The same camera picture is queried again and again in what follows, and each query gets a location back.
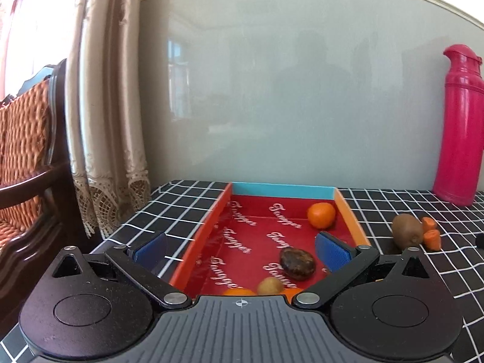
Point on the red cardboard tray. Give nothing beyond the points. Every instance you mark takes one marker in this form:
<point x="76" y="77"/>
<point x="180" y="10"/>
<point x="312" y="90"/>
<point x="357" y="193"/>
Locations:
<point x="249" y="242"/>

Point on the orange patterned chair cushion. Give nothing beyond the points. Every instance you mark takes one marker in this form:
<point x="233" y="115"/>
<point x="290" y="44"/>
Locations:
<point x="24" y="140"/>

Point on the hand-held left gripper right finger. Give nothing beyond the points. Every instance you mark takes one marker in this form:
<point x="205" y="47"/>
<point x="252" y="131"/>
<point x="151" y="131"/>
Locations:
<point x="331" y="251"/>

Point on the beige lace-trimmed curtain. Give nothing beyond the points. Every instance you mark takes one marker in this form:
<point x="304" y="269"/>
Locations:
<point x="109" y="102"/>

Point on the dark wooden armchair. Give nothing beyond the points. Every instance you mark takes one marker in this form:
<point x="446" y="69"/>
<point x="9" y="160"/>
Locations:
<point x="41" y="204"/>

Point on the dark brown passion fruit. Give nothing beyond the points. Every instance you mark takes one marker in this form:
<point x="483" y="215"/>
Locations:
<point x="298" y="264"/>

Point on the orange mandarin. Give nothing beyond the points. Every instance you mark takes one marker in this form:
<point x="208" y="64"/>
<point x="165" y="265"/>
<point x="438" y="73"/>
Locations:
<point x="239" y="292"/>
<point x="321" y="215"/>
<point x="294" y="293"/>

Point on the brown kiwi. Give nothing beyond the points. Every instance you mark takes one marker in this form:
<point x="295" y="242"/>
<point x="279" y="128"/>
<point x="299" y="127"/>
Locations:
<point x="406" y="228"/>

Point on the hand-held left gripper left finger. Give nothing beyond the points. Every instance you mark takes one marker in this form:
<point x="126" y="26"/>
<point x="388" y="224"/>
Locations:
<point x="151" y="251"/>

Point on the small brown fruit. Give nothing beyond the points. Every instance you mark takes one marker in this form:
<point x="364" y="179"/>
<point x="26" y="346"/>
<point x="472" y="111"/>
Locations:
<point x="270" y="286"/>

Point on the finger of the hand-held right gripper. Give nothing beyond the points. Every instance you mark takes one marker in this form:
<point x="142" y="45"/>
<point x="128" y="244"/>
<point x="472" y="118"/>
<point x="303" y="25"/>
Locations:
<point x="480" y="240"/>

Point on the pink thermos jug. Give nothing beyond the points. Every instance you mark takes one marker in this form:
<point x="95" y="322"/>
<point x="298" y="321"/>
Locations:
<point x="459" y="121"/>

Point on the carrot piece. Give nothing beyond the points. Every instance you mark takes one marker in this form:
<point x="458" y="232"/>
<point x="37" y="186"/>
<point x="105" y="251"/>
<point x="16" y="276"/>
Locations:
<point x="433" y="239"/>
<point x="429" y="224"/>

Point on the black white-grid tablecloth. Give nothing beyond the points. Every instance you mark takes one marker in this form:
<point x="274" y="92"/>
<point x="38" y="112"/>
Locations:
<point x="397" y="204"/>

